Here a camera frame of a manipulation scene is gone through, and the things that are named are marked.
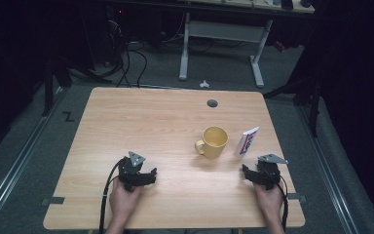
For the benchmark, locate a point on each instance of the metal floor rail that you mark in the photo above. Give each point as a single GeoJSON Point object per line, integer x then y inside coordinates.
{"type": "Point", "coordinates": [331, 175]}
{"type": "Point", "coordinates": [16, 169]}

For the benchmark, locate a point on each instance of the white metal desk frame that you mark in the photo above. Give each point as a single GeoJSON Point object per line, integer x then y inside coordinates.
{"type": "Point", "coordinates": [220, 31]}

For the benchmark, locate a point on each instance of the dark computer tower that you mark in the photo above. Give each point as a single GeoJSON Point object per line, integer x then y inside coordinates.
{"type": "Point", "coordinates": [117, 32]}

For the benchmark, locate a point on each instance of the small white floor object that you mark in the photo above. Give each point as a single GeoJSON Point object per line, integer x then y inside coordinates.
{"type": "Point", "coordinates": [204, 84]}

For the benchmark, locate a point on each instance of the white box red blue print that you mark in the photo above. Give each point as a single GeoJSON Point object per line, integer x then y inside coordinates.
{"type": "Point", "coordinates": [247, 143]}

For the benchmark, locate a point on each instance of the black metal stand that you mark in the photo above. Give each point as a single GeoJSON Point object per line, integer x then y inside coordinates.
{"type": "Point", "coordinates": [314, 107]}
{"type": "Point", "coordinates": [48, 84]}

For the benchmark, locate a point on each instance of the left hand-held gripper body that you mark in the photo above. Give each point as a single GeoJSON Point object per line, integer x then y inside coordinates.
{"type": "Point", "coordinates": [130, 169]}

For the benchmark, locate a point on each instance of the person's left hand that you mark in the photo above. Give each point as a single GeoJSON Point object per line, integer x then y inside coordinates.
{"type": "Point", "coordinates": [123, 201]}

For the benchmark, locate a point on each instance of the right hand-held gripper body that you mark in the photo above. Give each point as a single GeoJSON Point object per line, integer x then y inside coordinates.
{"type": "Point", "coordinates": [269, 170]}

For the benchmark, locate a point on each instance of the person's right hand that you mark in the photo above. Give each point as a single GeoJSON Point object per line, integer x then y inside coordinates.
{"type": "Point", "coordinates": [269, 202]}

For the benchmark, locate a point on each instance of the light wooden desk top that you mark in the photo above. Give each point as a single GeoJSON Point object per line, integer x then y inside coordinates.
{"type": "Point", "coordinates": [259, 6]}

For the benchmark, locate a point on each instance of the small red object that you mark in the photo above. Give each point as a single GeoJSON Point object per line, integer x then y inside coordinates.
{"type": "Point", "coordinates": [280, 46]}

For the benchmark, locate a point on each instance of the yellow mug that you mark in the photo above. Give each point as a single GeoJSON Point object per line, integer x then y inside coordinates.
{"type": "Point", "coordinates": [213, 143]}

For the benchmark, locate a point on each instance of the grey tape strip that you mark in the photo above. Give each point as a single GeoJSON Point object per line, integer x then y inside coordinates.
{"type": "Point", "coordinates": [53, 201]}
{"type": "Point", "coordinates": [298, 197]}

